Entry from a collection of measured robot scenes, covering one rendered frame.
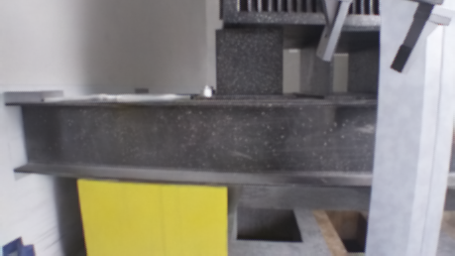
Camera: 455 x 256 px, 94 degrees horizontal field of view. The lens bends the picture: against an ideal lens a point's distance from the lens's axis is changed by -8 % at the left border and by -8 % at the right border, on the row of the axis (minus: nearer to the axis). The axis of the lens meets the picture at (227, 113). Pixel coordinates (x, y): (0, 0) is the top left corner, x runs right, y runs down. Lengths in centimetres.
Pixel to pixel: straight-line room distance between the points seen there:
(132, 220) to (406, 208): 77
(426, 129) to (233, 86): 50
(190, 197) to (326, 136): 45
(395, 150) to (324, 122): 21
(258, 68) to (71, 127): 68
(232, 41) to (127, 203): 60
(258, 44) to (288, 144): 32
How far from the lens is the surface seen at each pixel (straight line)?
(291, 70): 382
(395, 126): 64
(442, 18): 45
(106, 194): 85
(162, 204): 77
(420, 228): 77
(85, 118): 93
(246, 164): 75
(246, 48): 71
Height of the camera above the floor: 69
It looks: 6 degrees down
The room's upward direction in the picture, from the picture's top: 1 degrees counter-clockwise
